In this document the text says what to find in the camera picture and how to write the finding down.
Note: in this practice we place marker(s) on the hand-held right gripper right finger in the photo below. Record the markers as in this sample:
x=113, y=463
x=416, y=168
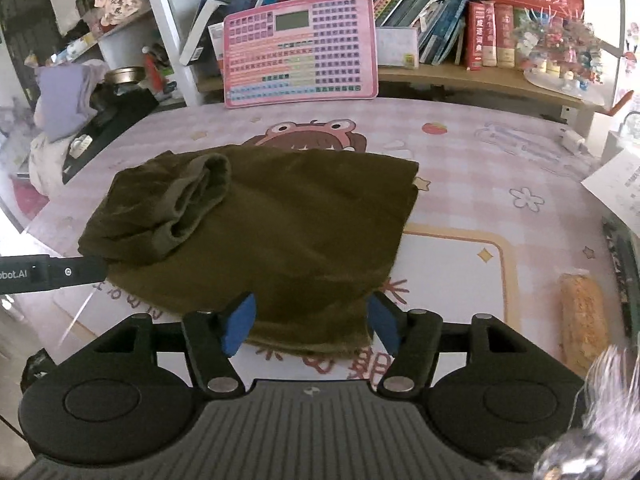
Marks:
x=385, y=324

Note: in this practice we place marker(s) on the black side table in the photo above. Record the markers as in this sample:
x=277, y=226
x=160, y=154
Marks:
x=110, y=125

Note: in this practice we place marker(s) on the olive green pants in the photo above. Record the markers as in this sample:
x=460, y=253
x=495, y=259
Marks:
x=300, y=220

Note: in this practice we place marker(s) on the colourful flower ornament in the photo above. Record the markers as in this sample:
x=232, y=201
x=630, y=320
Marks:
x=560, y=50

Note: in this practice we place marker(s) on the red bottle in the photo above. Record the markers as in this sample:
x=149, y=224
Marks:
x=152, y=70

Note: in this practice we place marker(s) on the leaning white cover book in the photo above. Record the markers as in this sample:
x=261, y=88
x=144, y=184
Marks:
x=200, y=30

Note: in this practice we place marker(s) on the small white plug adapter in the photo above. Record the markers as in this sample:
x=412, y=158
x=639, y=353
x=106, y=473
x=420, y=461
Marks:
x=572, y=141

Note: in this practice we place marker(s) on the fluffy grey sleeve cuff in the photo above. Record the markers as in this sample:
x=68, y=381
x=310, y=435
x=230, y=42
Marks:
x=605, y=410

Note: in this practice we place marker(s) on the brass bowl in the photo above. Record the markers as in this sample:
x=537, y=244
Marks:
x=124, y=76

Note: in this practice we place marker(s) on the printed paper sheet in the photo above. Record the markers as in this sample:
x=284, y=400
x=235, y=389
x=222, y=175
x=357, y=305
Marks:
x=615, y=190

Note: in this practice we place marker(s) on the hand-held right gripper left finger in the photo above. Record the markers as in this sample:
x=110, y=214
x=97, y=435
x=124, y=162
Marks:
x=240, y=322

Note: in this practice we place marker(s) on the wooden bookshelf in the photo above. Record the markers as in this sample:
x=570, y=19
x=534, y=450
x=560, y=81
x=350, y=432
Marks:
x=450, y=77

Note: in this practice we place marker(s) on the orange pen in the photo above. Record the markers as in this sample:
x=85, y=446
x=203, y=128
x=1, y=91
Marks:
x=623, y=100

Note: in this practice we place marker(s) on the row of blue books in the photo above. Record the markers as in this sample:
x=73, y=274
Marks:
x=430, y=20

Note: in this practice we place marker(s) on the purple cloth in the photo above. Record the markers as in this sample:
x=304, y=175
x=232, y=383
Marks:
x=67, y=97

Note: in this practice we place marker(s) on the orange cracker packet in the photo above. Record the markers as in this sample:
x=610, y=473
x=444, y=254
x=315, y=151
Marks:
x=584, y=320

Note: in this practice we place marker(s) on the white barcode box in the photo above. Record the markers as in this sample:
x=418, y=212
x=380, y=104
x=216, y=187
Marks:
x=397, y=47

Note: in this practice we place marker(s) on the pink learning tablet board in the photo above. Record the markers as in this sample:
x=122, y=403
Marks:
x=325, y=60

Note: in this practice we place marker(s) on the thick red dictionary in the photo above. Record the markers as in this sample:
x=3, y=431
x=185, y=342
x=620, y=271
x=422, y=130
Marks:
x=505, y=35
x=479, y=35

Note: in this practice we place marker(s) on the white pen holder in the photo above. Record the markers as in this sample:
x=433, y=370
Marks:
x=602, y=132

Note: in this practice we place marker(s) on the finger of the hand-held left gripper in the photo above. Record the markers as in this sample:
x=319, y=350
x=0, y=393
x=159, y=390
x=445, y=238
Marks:
x=80, y=269

